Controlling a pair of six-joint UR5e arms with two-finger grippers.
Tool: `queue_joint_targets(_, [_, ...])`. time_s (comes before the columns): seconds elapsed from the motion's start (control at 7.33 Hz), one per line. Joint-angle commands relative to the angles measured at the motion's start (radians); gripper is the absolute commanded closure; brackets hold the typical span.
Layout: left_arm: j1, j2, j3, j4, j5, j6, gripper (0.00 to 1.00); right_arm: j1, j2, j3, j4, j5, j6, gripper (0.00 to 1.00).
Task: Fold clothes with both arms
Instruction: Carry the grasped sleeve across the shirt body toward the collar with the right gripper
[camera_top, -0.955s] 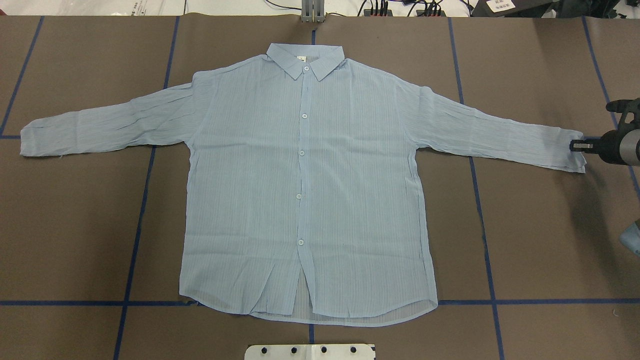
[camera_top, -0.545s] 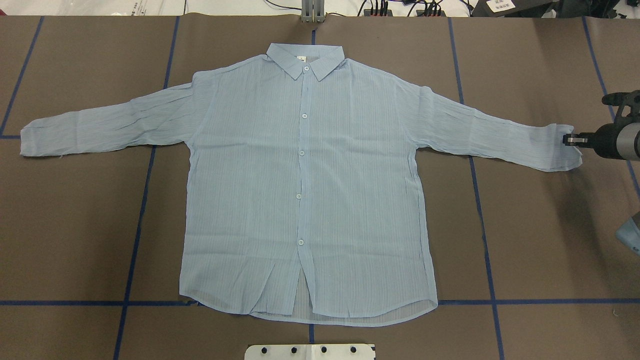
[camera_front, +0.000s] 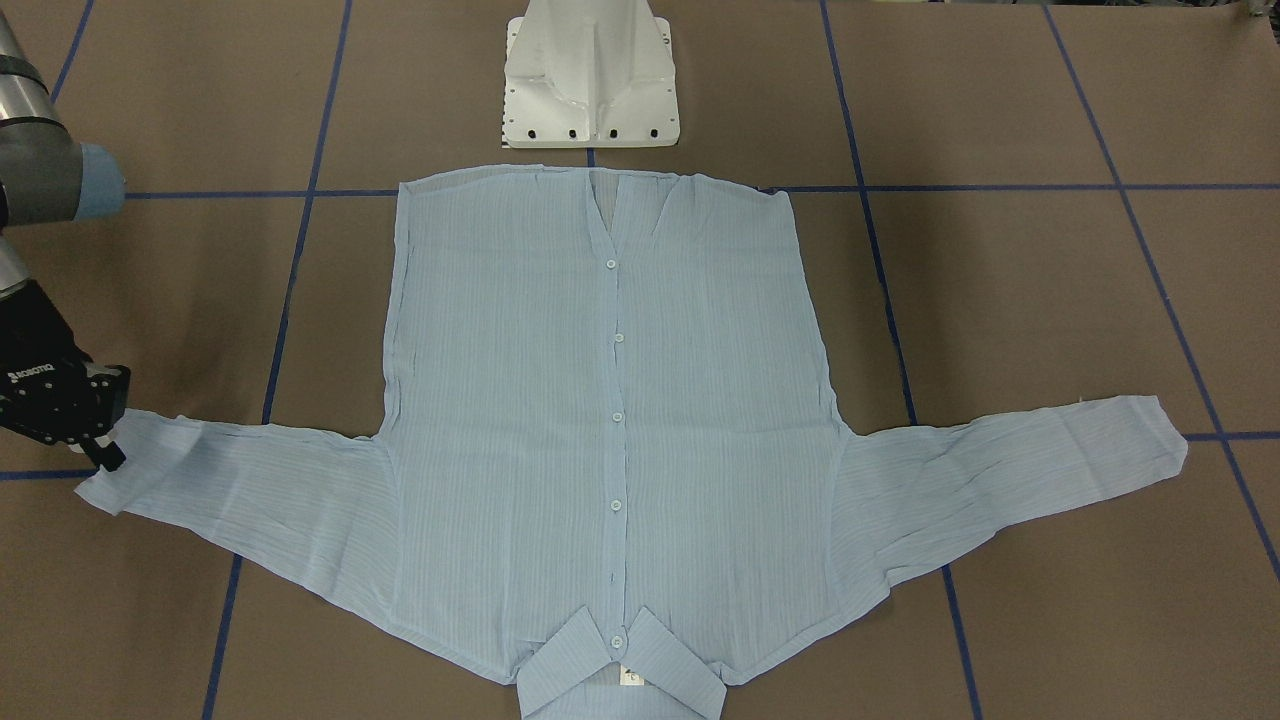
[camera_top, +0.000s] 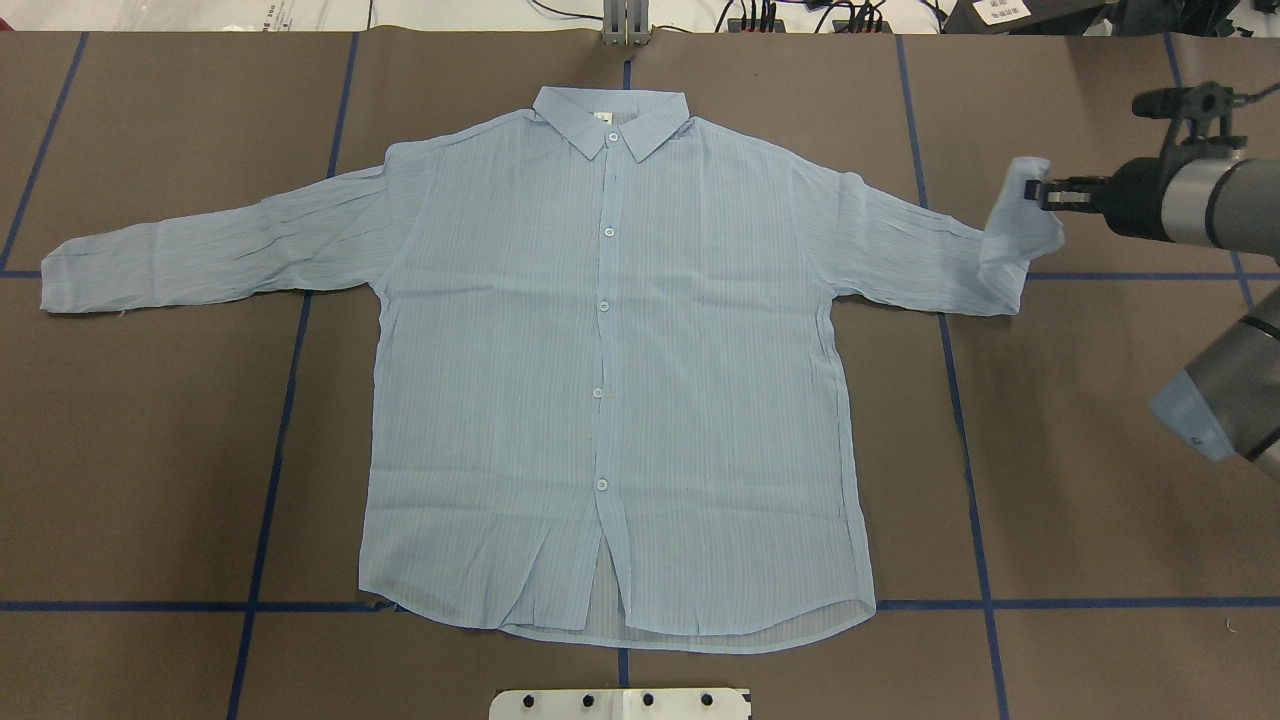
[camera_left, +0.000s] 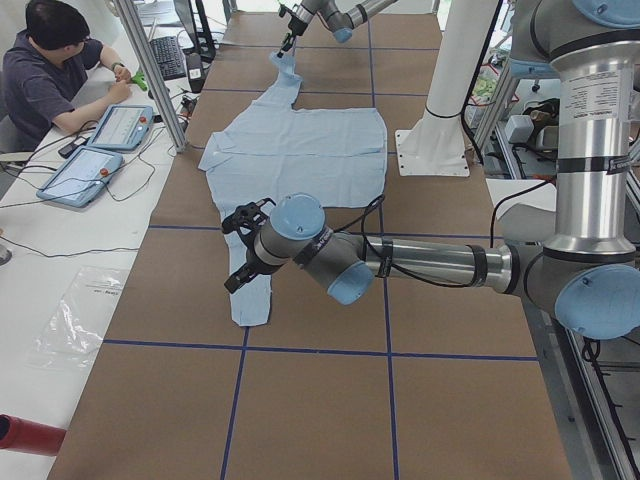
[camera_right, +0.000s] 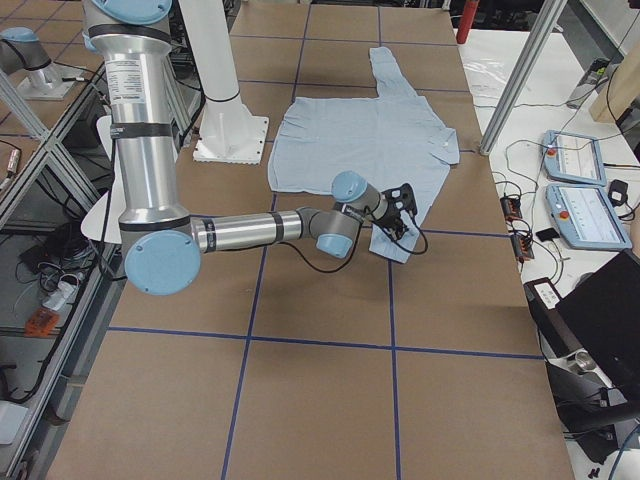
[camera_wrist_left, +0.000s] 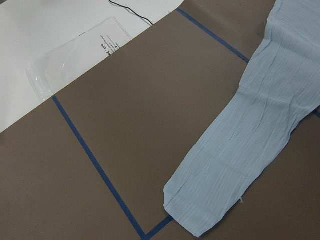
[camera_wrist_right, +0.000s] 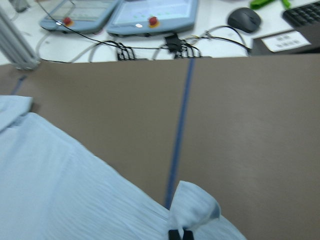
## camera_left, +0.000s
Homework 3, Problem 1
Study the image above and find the upper blue teach pendant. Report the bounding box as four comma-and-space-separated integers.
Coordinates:
88, 104, 154, 152

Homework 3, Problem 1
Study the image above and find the black smartphone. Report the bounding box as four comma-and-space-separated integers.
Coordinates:
58, 137, 88, 159

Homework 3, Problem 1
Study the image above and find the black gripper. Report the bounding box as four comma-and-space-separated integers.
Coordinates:
276, 4, 314, 58
224, 247, 273, 293

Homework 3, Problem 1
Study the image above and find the seated person in navy shirt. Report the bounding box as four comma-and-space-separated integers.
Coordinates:
3, 1, 131, 151

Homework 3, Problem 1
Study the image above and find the black keyboard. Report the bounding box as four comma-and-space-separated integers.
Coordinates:
149, 36, 186, 80

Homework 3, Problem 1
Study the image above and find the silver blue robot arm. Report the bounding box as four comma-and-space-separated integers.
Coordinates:
202, 1, 639, 340
277, 0, 395, 58

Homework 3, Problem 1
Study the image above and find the red cylinder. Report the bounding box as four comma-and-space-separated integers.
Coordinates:
1, 414, 67, 456

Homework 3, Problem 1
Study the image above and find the light blue button shirt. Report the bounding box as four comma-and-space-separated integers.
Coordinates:
199, 53, 387, 326

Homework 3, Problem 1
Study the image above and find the white camera mast with base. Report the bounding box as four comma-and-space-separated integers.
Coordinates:
395, 0, 500, 177

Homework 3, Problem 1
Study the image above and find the clear plastic bag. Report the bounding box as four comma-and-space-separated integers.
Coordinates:
26, 266, 130, 371

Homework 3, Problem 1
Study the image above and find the lower blue teach pendant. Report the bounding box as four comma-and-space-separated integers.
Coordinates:
36, 146, 124, 208

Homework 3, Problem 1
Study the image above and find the aluminium frame post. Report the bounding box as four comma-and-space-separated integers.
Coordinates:
114, 0, 187, 153

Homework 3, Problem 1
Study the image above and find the blue teach pendant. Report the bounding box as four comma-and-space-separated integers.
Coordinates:
88, 104, 154, 152
36, 146, 124, 208

